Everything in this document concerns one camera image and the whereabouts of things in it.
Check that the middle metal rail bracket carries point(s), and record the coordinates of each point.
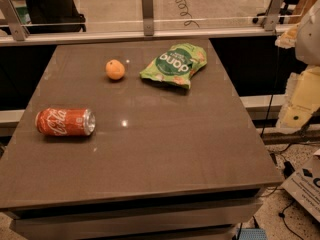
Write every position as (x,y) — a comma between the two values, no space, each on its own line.
(148,17)

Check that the metal rail bracket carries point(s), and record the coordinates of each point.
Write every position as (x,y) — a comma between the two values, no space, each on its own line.
(148,17)
(271,16)
(17,30)

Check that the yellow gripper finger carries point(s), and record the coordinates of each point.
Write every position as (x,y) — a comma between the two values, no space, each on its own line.
(302,99)

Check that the glass barrier panel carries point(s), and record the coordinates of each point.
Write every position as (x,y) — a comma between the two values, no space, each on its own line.
(126,15)

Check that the black office chair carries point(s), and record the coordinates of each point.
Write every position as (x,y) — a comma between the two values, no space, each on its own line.
(54,16)

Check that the blue floor box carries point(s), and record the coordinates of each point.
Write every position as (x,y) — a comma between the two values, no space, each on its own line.
(252,234)

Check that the left metal rail bracket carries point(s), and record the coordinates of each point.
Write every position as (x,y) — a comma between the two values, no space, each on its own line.
(17,30)

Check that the white printed cardboard box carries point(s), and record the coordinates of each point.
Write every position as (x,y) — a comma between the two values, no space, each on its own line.
(304,185)

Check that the red coke can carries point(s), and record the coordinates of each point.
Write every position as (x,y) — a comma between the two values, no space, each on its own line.
(65,122)

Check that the right metal rail bracket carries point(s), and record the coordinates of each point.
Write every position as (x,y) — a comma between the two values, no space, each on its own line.
(271,16)

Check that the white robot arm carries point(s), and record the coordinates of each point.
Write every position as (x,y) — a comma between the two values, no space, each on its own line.
(304,37)

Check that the orange fruit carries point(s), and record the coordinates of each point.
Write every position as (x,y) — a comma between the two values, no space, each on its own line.
(115,70)

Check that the green chip bag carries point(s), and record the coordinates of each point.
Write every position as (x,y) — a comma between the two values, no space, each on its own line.
(177,65)

